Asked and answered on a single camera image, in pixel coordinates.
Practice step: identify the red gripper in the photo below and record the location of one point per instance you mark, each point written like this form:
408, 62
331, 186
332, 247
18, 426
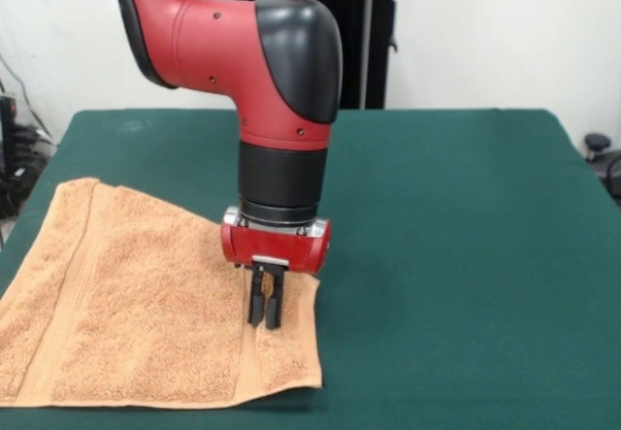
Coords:
276, 248

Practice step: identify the orange terry towel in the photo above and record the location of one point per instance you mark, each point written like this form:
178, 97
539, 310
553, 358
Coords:
145, 304

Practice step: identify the black electronics box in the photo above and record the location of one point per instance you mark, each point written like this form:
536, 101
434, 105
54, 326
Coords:
9, 134

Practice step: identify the dark green tablecloth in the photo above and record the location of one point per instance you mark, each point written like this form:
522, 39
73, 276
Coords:
436, 255

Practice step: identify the black office chair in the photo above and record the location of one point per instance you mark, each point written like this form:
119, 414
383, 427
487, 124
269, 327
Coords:
604, 158

